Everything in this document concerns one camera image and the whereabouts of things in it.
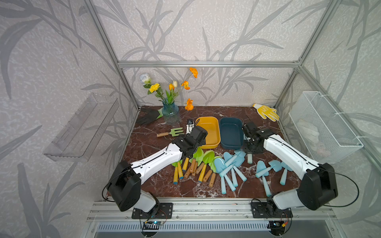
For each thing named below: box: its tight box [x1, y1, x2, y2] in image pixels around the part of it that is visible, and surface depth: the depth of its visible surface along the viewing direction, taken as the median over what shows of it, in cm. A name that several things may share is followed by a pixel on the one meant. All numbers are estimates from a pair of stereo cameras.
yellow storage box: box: [194, 116, 221, 149], surface depth 107 cm
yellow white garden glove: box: [252, 103, 280, 122], surface depth 121 cm
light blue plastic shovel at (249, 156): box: [247, 153, 253, 165], surface depth 81 cm
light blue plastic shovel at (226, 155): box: [223, 151, 248, 182], surface depth 88 cm
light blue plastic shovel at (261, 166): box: [256, 160, 272, 197], surface depth 87 cm
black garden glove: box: [135, 107, 160, 126], surface depth 115 cm
